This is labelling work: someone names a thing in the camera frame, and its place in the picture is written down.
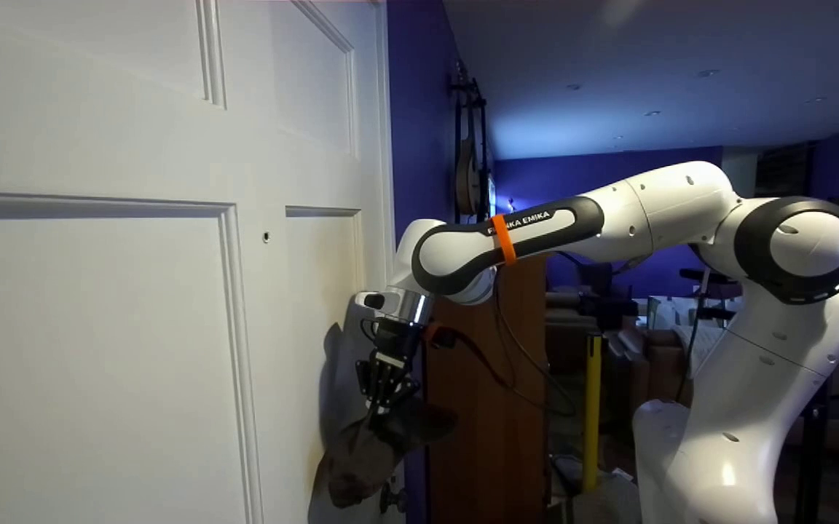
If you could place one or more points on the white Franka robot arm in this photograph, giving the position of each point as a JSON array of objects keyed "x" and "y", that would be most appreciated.
[{"x": 749, "y": 291}]

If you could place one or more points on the dark metal wall ornament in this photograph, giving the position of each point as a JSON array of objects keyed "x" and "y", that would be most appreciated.
[{"x": 466, "y": 164}]

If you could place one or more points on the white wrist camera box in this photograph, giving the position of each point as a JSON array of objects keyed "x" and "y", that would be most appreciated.
[{"x": 392, "y": 307}]

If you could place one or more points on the yellow upright post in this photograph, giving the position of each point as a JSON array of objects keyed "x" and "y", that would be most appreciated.
[{"x": 591, "y": 418}]

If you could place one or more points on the white panel door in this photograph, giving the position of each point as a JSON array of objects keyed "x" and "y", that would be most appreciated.
[{"x": 100, "y": 338}]

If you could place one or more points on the dark grey cap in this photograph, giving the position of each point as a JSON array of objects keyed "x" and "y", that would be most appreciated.
[{"x": 349, "y": 438}]

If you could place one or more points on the brown wooden cabinet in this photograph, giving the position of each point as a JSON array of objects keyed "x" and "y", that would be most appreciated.
[{"x": 492, "y": 438}]

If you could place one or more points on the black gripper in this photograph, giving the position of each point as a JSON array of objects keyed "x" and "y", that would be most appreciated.
[{"x": 395, "y": 354}]

